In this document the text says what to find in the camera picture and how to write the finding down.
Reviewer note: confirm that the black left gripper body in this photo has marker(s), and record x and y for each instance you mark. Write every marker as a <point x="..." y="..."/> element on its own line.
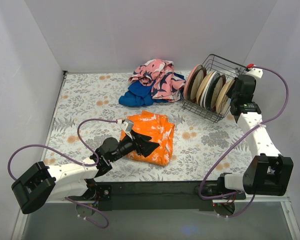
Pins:
<point x="137" y="144"/>

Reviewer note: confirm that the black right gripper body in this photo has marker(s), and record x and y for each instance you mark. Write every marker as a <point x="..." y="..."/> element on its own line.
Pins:
<point x="233" y="107"/>

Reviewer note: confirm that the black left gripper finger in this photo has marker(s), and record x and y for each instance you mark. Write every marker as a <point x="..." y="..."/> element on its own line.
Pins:
<point x="140" y="138"/>
<point x="147" y="148"/>

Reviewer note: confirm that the red rimmed black plate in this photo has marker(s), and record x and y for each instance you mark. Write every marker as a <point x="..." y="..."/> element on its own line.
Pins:
<point x="219" y="83"/>

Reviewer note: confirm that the tan bird pattern plate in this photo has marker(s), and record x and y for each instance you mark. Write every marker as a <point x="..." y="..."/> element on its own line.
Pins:
<point x="222" y="102"/>

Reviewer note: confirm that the white blue striped plate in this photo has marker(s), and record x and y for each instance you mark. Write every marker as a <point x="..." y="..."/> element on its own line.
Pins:
<point x="209" y="94"/>

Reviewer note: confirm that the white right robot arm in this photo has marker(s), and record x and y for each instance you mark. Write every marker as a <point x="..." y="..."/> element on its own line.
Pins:
<point x="269" y="171"/>

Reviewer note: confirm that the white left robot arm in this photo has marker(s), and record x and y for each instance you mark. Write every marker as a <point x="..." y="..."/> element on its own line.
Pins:
<point x="42" y="183"/>

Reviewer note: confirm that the floral table mat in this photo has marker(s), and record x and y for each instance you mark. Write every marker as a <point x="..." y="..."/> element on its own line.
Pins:
<point x="84" y="117"/>

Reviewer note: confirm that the orange tie-dye folded shorts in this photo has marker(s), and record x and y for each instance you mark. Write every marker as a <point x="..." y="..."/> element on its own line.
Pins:
<point x="161" y="131"/>

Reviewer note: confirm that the yellow rimmed plate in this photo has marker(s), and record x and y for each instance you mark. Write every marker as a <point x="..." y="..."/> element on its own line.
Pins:
<point x="203" y="86"/>

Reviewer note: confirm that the white blue rimmed plate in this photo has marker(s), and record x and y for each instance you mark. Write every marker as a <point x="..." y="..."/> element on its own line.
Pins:
<point x="204" y="93"/>

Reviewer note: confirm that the blue cloth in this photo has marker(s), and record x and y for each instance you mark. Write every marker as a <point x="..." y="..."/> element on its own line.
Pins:
<point x="137" y="96"/>

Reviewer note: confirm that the brown rimmed cream plate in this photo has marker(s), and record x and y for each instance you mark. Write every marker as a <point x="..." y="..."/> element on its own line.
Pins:
<point x="199" y="74"/>

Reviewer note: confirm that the pink plate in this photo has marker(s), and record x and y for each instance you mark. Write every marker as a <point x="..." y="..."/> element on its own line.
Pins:
<point x="189" y="80"/>

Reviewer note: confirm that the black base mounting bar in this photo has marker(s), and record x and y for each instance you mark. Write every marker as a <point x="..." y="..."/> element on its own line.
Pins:
<point x="154" y="195"/>

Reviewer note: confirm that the pink navy patterned cloth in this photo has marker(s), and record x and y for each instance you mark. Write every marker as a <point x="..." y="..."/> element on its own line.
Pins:
<point x="148" y="72"/>

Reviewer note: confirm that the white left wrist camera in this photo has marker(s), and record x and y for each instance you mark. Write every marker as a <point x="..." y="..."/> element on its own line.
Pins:
<point x="127" y="126"/>

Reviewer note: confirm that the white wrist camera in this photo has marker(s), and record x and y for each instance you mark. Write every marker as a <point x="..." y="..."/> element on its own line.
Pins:
<point x="127" y="126"/>
<point x="253" y="71"/>

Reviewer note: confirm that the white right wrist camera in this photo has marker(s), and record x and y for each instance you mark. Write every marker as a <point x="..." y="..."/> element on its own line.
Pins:
<point x="253" y="71"/>

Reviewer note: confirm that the black wire dish rack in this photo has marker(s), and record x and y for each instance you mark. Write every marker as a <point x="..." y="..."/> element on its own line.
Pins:
<point x="213" y="62"/>

